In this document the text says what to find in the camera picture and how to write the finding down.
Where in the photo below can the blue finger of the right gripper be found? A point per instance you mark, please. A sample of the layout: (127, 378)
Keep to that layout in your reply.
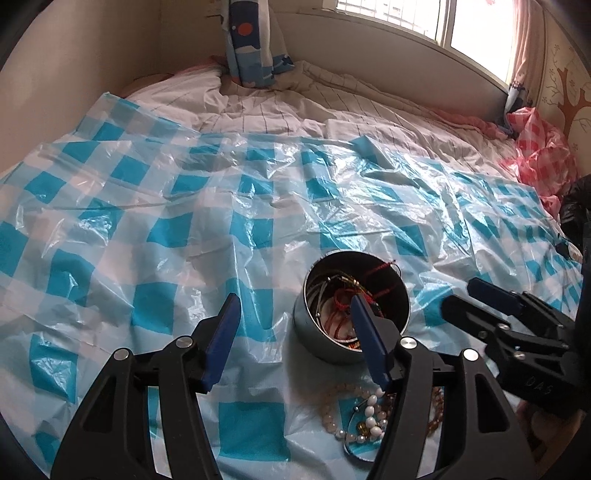
(499, 299)
(469, 318)

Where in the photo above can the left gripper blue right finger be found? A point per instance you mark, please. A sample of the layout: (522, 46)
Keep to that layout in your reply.
(374, 350)

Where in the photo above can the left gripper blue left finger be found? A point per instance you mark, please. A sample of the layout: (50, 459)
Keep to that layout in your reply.
(216, 338)

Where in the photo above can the round metal tin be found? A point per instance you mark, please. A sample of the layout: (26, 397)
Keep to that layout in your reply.
(324, 311)

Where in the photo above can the silver bangle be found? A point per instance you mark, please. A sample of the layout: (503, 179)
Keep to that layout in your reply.
(364, 433)

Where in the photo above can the black bag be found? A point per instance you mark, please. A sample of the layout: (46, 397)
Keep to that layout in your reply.
(575, 214)

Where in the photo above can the pink checkered blanket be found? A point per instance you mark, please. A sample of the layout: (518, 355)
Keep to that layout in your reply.
(544, 160)

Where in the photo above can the blue white checkered plastic sheet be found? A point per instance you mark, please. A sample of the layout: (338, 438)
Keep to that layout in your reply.
(131, 229)

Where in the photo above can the pink curtain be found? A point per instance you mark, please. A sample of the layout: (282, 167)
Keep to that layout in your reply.
(529, 60)

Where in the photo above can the wardrobe with tree decal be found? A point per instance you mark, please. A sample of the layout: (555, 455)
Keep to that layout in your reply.
(564, 98)

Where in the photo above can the white striped bed quilt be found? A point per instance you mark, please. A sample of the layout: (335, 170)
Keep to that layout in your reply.
(312, 102)

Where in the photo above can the window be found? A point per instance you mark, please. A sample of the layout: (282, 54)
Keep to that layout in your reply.
(480, 31)

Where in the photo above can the blue white patterned pillow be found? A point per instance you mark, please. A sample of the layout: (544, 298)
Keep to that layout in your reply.
(254, 44)

